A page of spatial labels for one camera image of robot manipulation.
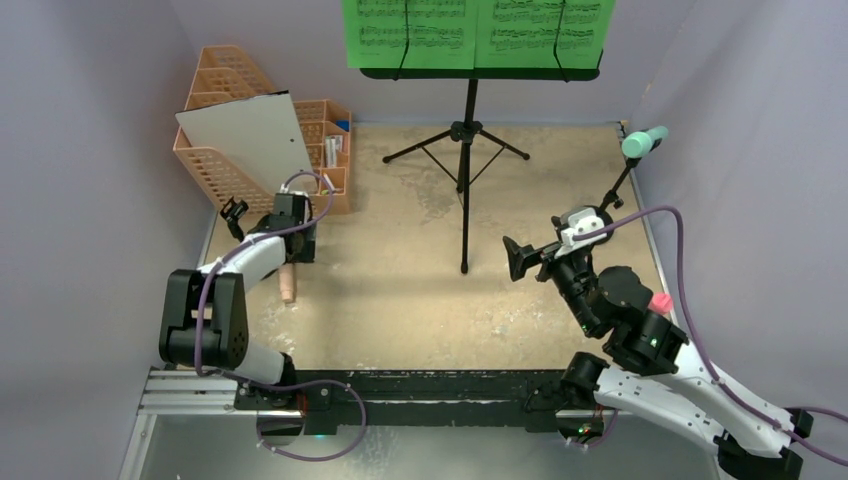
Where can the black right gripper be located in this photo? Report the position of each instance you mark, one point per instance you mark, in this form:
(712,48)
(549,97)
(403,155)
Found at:
(545,250)

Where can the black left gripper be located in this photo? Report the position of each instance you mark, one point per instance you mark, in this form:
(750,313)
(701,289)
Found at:
(305,255)

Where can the black round microphone stand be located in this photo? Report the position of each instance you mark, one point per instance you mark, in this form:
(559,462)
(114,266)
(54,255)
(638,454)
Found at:
(233,211)

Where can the pink toy microphone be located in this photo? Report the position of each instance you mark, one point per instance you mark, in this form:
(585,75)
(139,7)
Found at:
(287,283)

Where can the peach plastic file organizer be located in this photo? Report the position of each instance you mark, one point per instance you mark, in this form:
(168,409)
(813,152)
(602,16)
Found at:
(226,72)

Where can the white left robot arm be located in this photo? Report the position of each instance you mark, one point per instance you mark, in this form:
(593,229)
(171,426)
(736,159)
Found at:
(205,320)

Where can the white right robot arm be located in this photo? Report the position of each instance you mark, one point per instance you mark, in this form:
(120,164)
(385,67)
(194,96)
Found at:
(654,369)

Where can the grey folder board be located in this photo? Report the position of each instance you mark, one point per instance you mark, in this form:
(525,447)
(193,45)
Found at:
(246,148)

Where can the black right microphone stand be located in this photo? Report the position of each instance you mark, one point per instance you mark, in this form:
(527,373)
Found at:
(612,198)

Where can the black music stand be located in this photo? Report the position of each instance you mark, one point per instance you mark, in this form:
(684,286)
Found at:
(465,130)

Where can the mint green toy microphone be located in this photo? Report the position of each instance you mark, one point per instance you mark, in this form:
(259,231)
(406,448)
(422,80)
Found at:
(640,143)

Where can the green sheet music right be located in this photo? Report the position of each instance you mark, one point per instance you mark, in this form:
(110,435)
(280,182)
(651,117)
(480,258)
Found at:
(542,34)

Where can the green sheet music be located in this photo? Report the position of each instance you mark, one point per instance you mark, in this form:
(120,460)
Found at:
(430,35)
(542,34)

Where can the green sheet music left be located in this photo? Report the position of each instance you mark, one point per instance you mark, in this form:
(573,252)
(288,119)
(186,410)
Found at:
(430,35)

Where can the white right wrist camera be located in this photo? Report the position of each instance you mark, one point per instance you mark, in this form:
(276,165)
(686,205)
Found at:
(577,229)

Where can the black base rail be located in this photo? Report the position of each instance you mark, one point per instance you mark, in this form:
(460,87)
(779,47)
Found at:
(538,401)

